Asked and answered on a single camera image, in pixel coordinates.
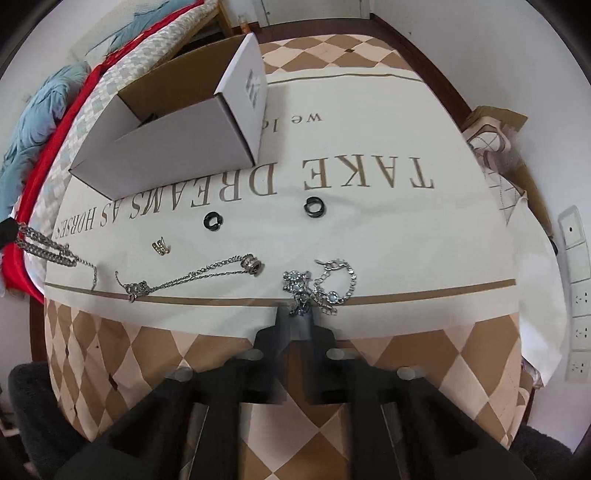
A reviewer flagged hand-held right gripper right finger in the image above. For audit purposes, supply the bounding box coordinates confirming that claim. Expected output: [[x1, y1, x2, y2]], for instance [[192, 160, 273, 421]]
[[295, 311, 548, 480]]

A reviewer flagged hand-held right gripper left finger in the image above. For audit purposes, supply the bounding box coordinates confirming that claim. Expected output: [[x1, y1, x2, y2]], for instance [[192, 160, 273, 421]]
[[55, 307, 297, 480]]

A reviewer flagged dark grey chair cushion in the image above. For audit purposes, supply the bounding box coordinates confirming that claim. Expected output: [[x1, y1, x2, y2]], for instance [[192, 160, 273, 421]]
[[7, 362, 116, 480]]

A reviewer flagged silver crystal bracelet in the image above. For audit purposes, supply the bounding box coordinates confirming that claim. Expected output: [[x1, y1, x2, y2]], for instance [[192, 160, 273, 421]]
[[282, 258, 359, 318]]

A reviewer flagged brown cardboard with plastic bag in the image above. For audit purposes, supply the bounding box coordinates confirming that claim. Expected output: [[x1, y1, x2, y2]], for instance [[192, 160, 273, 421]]
[[461, 105, 555, 241]]

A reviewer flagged white door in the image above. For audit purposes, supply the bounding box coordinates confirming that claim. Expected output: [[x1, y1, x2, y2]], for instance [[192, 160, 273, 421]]
[[257, 0, 371, 20]]

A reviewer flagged chunky silver chain necklace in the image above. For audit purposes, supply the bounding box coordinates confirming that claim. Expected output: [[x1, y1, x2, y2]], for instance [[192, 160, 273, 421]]
[[15, 223, 99, 292]]

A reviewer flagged thin silver necklace barrel pendant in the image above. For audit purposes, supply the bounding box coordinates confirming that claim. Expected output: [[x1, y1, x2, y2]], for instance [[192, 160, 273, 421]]
[[115, 252, 264, 304]]

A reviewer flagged light blue cloth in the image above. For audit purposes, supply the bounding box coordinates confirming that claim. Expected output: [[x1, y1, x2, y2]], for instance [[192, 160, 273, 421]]
[[0, 0, 160, 220]]

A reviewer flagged white wall socket panel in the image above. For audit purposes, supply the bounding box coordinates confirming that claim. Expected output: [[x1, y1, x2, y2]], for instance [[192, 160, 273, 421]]
[[558, 206, 591, 385]]

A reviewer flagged white cardboard box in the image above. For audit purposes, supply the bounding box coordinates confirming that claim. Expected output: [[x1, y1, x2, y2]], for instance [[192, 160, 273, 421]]
[[69, 32, 269, 202]]

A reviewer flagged brown checkered tablecloth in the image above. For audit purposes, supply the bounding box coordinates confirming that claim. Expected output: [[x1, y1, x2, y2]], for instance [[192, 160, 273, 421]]
[[42, 31, 536, 480]]

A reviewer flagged red cloth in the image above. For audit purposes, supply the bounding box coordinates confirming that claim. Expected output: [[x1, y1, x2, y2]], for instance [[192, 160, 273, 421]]
[[0, 0, 206, 301]]

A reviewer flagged cream printed cloth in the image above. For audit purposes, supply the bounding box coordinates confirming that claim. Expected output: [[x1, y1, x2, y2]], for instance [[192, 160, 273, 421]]
[[44, 68, 570, 389]]

